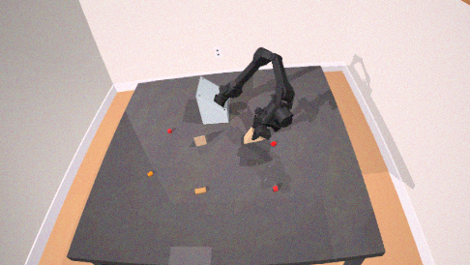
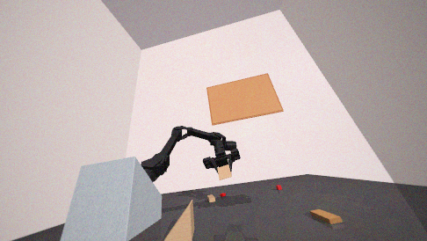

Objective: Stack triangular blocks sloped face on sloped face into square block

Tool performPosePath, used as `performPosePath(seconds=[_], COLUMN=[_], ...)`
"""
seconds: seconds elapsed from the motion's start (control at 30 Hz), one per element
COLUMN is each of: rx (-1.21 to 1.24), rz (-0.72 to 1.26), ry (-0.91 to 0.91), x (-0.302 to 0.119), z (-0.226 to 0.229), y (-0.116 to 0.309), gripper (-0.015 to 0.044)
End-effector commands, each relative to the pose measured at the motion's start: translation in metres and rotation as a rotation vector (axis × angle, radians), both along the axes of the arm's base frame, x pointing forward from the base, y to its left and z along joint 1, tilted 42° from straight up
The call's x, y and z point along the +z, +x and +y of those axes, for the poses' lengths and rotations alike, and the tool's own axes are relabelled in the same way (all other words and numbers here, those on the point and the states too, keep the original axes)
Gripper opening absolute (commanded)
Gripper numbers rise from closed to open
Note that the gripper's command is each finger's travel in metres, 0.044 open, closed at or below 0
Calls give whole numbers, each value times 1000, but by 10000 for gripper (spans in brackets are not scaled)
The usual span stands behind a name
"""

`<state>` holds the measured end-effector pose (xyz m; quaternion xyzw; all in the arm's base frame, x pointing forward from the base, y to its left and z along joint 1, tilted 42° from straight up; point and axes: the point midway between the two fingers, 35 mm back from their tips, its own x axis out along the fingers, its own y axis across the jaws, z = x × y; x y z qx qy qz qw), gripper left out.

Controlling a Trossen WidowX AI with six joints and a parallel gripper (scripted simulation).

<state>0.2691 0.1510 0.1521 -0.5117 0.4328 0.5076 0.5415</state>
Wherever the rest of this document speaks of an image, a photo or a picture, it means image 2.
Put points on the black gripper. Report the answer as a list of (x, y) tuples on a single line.
[(220, 155)]

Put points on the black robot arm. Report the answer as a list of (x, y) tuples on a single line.
[(158, 164)]

